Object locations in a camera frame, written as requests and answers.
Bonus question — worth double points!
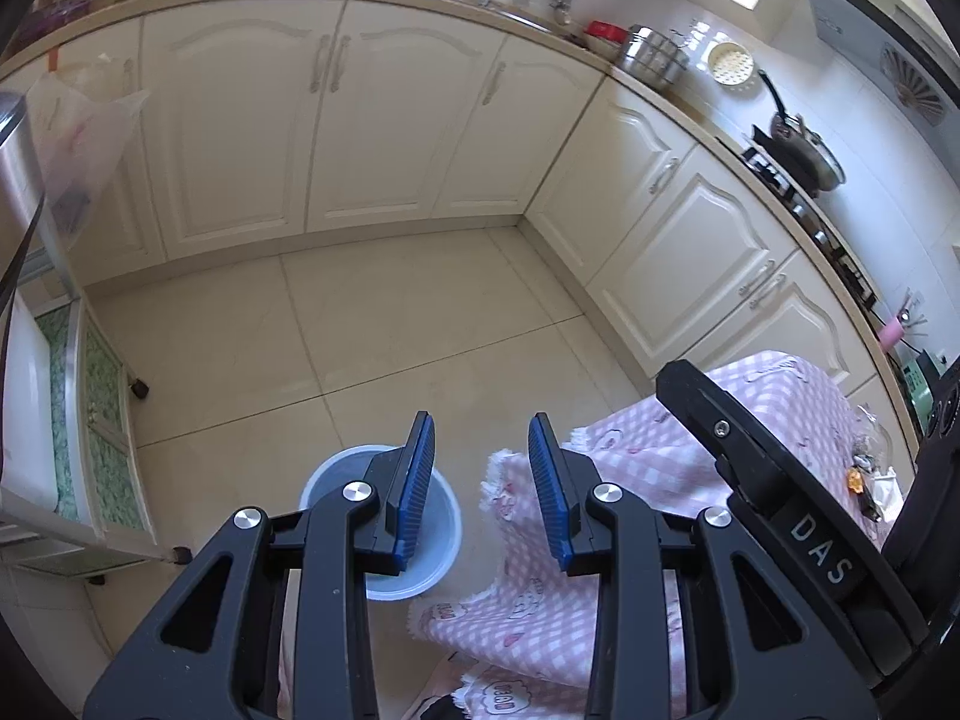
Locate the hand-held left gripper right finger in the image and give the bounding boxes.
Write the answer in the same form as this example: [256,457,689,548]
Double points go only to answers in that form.
[527,411,878,720]

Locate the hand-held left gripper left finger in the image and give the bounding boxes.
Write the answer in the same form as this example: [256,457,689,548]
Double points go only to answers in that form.
[82,411,437,720]

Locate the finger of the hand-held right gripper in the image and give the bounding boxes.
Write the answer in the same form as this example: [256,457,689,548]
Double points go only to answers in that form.
[656,360,807,518]

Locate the blue plastic bucket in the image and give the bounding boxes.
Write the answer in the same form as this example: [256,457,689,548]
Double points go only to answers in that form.
[298,446,462,602]

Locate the white plastic bag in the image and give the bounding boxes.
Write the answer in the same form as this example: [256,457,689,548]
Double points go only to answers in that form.
[874,465,912,522]

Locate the clear wrapper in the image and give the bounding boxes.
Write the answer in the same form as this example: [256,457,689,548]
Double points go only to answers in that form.
[853,406,897,466]

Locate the pink checked tablecloth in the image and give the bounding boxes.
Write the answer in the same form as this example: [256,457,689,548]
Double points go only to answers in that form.
[277,349,920,720]

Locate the green electric cooker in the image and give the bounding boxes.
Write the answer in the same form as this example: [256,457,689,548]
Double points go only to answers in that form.
[896,349,946,436]

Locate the black gas hob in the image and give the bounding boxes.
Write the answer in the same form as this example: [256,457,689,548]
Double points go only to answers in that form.
[716,127,882,308]

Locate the wok with glass lid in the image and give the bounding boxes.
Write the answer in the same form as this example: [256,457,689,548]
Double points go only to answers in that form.
[757,69,847,192]

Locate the white cart green panels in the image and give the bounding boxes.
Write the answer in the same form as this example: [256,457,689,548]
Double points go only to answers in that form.
[0,255,197,587]

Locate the cream round steamer tray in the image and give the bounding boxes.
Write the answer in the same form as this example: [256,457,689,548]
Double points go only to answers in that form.
[709,41,755,87]

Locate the steel steamer pot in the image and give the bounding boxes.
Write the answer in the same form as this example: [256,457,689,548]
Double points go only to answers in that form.
[615,24,691,91]

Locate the row of cream base cabinets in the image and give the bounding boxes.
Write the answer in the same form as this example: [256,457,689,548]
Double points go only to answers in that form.
[0,0,923,451]

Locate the red container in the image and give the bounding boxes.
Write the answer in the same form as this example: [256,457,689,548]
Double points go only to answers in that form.
[585,19,627,53]

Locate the grey range hood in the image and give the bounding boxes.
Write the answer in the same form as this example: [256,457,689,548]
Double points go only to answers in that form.
[799,0,960,128]

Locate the hanging clear plastic bag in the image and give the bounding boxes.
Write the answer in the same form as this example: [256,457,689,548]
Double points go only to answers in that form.
[26,60,151,233]

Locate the steel rice cooker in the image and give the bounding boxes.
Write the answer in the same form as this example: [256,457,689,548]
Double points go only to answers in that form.
[0,90,50,301]

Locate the red rack purple base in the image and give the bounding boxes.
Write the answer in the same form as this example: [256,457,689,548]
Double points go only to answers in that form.
[15,0,98,53]

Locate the black cable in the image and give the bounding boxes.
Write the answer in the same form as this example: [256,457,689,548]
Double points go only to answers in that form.
[0,195,47,496]

